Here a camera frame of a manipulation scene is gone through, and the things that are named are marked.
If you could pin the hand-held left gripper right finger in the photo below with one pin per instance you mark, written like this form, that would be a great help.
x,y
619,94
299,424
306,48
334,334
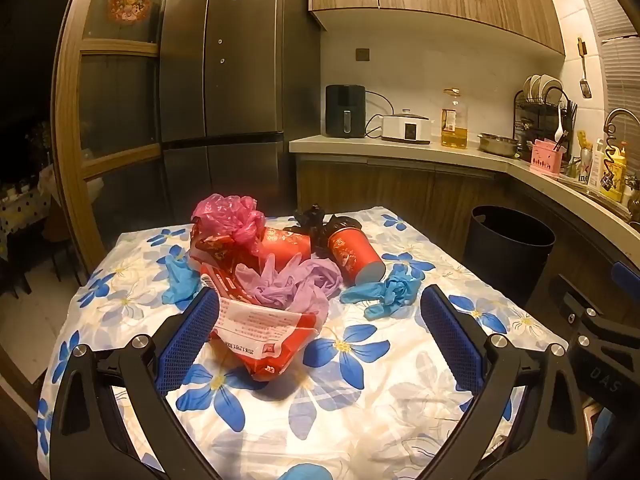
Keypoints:
x,y
450,340

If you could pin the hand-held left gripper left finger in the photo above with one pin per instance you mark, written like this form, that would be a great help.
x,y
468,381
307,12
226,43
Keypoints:
x,y
190,340

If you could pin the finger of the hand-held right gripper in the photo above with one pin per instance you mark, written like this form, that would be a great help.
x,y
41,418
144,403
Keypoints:
x,y
627,282
570,300

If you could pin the blue disposable glove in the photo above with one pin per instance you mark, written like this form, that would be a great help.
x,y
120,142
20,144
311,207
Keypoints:
x,y
395,290
182,280

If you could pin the black trash bin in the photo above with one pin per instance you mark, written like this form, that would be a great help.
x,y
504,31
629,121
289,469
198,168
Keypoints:
x,y
505,260

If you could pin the red white plastic packet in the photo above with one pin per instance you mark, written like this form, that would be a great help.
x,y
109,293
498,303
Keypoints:
x,y
265,360

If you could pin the red printed packet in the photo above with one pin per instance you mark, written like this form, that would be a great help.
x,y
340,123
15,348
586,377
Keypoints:
x,y
220,250

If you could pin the pink plastic bag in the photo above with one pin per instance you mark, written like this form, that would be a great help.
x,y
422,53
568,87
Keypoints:
x,y
227,212

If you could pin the purple disposable glove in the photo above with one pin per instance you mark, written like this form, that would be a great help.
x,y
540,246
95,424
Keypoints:
x,y
310,280

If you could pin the black plastic bag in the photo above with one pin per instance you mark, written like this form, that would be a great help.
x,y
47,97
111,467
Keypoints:
x,y
312,217

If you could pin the person's right hand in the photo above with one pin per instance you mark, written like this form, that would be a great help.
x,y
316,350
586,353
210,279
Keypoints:
x,y
606,435

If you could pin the blue floral tablecloth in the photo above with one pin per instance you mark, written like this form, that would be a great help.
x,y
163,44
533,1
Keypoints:
x,y
380,410

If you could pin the yellow detergent bottle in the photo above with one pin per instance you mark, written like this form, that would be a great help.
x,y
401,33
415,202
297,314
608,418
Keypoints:
x,y
620,170

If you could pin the white plastic bottle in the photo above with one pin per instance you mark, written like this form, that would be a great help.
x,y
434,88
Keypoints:
x,y
595,165

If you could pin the silver drink can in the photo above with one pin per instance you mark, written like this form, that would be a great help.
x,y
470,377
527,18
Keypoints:
x,y
584,167

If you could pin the pink utensil holder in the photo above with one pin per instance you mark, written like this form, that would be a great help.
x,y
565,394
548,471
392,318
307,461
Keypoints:
x,y
545,160

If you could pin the white spoon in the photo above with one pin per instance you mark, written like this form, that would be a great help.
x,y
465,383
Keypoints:
x,y
559,132

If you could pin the wooden base cabinet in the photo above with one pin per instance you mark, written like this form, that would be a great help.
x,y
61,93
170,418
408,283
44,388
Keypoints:
x,y
380,185

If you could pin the steel faucet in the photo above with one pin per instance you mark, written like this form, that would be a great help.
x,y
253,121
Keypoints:
x,y
620,112

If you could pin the steel basin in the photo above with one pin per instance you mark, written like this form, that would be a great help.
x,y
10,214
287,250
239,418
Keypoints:
x,y
497,144

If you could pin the black dish rack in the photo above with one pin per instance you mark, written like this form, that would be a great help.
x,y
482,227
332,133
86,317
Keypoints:
x,y
542,110

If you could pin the hanging metal spatula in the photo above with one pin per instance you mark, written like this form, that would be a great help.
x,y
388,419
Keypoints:
x,y
585,87

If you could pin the cooking oil bottle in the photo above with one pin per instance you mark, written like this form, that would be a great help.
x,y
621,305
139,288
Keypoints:
x,y
454,135

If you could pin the white plate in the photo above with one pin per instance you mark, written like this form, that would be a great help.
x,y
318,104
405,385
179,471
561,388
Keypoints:
x,y
531,87
550,85

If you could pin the dotted tablecloth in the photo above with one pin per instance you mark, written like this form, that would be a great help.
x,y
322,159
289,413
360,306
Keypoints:
x,y
20,210

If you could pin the wooden glass door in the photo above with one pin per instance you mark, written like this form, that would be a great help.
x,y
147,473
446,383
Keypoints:
x,y
70,160

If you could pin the white slow cooker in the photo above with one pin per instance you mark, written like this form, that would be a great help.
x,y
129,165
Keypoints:
x,y
405,127

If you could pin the black air fryer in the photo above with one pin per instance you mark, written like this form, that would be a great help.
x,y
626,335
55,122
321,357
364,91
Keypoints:
x,y
345,110

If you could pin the grey refrigerator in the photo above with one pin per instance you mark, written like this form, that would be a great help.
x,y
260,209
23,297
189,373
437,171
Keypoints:
x,y
235,85

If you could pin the window blind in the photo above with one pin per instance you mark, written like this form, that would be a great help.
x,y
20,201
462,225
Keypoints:
x,y
610,10

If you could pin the colourful round door sticker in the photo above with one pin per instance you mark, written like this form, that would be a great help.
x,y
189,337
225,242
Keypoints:
x,y
130,2

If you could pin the dark wall socket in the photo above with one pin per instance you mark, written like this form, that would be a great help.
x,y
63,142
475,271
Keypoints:
x,y
363,54

